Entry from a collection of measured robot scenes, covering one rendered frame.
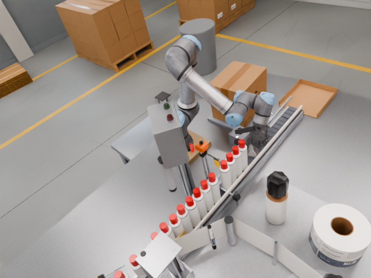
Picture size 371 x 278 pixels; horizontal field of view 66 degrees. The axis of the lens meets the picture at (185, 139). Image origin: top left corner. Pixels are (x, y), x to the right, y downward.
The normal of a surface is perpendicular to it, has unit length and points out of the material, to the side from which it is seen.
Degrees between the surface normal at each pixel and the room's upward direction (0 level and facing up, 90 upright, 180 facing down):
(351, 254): 90
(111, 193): 0
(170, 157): 90
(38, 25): 90
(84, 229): 0
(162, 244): 0
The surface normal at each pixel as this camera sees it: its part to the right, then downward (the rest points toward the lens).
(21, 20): 0.70, 0.40
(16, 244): -0.18, -0.70
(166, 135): 0.22, 0.65
